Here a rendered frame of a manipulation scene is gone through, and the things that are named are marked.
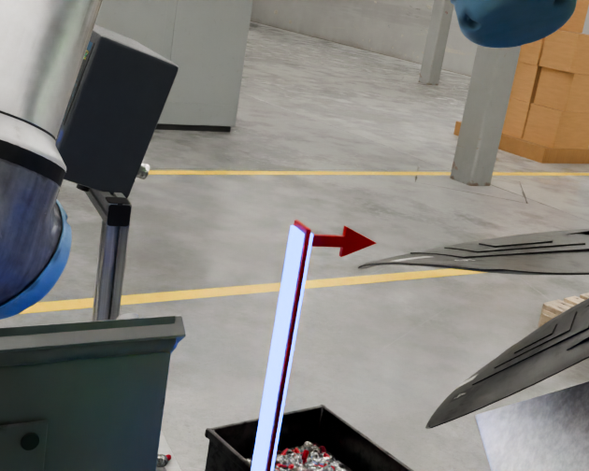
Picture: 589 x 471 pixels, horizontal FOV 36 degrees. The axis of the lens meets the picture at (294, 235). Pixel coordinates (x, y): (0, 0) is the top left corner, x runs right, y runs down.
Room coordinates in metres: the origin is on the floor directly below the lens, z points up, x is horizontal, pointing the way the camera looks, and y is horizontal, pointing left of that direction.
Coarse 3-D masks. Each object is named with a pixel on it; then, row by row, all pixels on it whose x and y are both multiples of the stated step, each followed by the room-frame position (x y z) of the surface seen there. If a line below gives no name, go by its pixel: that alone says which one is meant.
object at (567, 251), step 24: (480, 240) 0.81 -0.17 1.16; (504, 240) 0.77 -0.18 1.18; (528, 240) 0.76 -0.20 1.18; (552, 240) 0.76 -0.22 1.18; (576, 240) 0.77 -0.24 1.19; (408, 264) 0.68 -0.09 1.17; (432, 264) 0.65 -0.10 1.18; (456, 264) 0.63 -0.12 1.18; (480, 264) 0.64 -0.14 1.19; (504, 264) 0.65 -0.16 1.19; (528, 264) 0.66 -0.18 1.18; (552, 264) 0.68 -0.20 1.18; (576, 264) 0.69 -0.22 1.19
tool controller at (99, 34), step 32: (96, 32) 1.18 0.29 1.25; (96, 64) 1.15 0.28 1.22; (128, 64) 1.16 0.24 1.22; (160, 64) 1.18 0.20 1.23; (96, 96) 1.15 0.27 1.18; (128, 96) 1.16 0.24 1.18; (160, 96) 1.18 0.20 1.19; (64, 128) 1.14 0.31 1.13; (96, 128) 1.15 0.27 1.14; (128, 128) 1.17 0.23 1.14; (64, 160) 1.13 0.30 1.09; (96, 160) 1.15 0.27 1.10; (128, 160) 1.17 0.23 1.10; (128, 192) 1.17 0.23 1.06
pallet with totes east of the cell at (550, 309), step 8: (576, 296) 4.06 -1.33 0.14; (584, 296) 4.09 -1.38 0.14; (544, 304) 3.87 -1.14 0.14; (552, 304) 3.89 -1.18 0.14; (560, 304) 3.90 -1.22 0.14; (568, 304) 3.92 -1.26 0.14; (576, 304) 3.96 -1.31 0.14; (544, 312) 3.86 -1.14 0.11; (552, 312) 3.83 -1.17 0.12; (560, 312) 3.80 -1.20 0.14; (544, 320) 3.85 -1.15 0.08
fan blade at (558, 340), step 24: (576, 312) 0.94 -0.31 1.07; (528, 336) 0.99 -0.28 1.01; (552, 336) 0.92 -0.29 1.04; (576, 336) 0.89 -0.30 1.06; (504, 360) 0.96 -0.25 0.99; (528, 360) 0.91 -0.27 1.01; (552, 360) 0.88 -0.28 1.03; (576, 360) 0.85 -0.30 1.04; (480, 384) 0.94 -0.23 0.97; (504, 384) 0.89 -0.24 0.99; (528, 384) 0.87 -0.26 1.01; (456, 408) 0.90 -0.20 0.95; (480, 408) 0.88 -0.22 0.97
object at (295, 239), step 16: (288, 240) 0.66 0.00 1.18; (288, 256) 0.65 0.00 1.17; (288, 272) 0.65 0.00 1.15; (288, 288) 0.64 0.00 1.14; (288, 304) 0.64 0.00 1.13; (288, 320) 0.64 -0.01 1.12; (272, 352) 0.65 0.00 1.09; (272, 368) 0.65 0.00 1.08; (272, 384) 0.64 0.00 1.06; (272, 400) 0.64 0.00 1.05; (272, 416) 0.64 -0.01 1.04; (256, 448) 0.65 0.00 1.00; (256, 464) 0.65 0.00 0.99
